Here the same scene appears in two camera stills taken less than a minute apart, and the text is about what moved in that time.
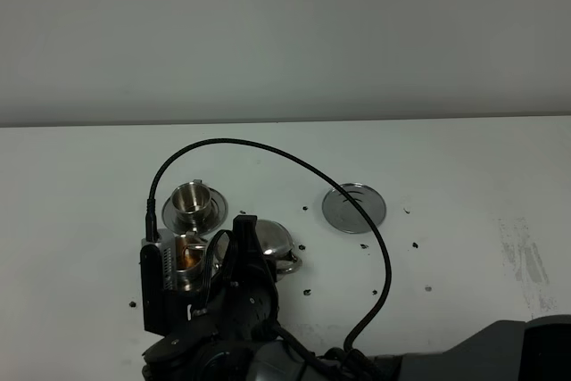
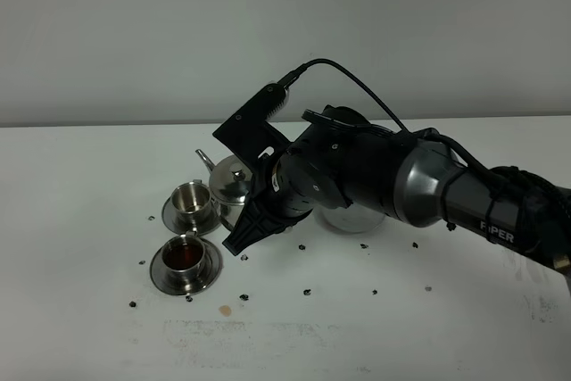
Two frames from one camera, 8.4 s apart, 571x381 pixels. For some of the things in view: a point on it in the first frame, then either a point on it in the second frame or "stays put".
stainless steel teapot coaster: x=344 y=215 stays put
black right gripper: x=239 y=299 → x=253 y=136
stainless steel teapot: x=277 y=242 → x=228 y=184
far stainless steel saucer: x=218 y=213 stays put
